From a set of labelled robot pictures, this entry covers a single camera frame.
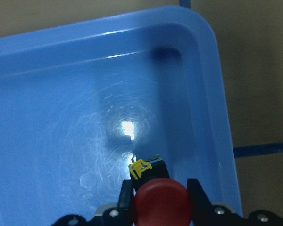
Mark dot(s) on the blue plastic tray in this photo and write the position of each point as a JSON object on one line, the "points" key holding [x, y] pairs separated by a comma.
{"points": [[79, 103]]}

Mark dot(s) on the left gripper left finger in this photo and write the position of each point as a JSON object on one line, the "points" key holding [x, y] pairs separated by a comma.
{"points": [[126, 197]]}

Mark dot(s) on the red emergency stop button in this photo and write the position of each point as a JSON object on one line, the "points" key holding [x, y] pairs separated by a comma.
{"points": [[159, 200]]}

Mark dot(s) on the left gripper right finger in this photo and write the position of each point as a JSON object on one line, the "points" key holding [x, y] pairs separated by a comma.
{"points": [[199, 200]]}

